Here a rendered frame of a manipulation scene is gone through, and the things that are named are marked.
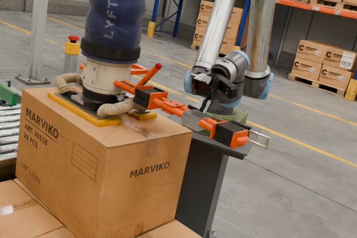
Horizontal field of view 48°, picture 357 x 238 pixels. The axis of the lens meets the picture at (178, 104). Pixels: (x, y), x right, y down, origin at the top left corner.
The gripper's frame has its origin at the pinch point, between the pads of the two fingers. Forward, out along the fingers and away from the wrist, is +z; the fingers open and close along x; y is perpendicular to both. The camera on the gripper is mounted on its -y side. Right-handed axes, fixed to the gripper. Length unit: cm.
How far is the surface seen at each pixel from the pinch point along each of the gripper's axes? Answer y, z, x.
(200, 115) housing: -3.2, 2.7, -3.1
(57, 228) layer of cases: 38, 34, -49
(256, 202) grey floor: 20, -126, -158
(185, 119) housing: 0.8, 5.4, -4.4
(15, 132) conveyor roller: 119, -7, -58
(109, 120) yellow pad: 30.3, 9.2, -12.6
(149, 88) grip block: 22.5, -4.6, -4.1
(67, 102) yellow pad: 51, 9, -11
